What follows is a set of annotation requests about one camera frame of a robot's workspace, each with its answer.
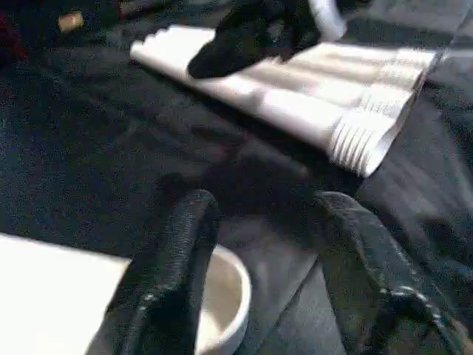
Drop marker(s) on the black mat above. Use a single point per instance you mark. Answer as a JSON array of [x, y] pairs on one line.
[[89, 148]]

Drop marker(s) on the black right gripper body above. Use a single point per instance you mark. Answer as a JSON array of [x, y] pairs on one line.
[[277, 15]]

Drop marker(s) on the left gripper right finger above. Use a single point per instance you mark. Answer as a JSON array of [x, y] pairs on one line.
[[384, 296]]

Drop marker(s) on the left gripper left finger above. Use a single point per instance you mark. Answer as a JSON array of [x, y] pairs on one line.
[[162, 281]]

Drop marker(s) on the white plastic table top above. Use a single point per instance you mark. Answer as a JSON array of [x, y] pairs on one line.
[[52, 296]]

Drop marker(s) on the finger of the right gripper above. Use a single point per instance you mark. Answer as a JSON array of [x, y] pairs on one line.
[[236, 48]]

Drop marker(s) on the small tan tag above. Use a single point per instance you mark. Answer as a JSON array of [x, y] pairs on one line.
[[71, 22]]

